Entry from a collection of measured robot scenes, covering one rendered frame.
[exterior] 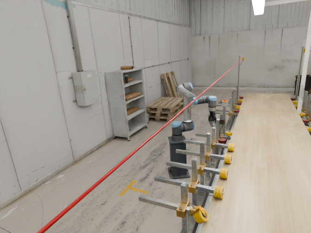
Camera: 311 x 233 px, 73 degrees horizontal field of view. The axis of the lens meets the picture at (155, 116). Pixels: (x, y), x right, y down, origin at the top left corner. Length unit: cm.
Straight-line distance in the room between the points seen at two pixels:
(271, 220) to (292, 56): 890
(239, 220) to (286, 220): 27
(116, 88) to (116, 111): 54
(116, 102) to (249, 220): 378
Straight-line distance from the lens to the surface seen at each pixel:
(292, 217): 164
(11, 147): 359
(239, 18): 1014
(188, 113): 317
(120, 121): 483
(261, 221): 155
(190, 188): 162
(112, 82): 469
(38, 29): 385
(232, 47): 1011
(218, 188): 160
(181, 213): 143
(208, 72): 1034
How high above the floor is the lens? 191
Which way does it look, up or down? 17 degrees down
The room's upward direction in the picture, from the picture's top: 4 degrees counter-clockwise
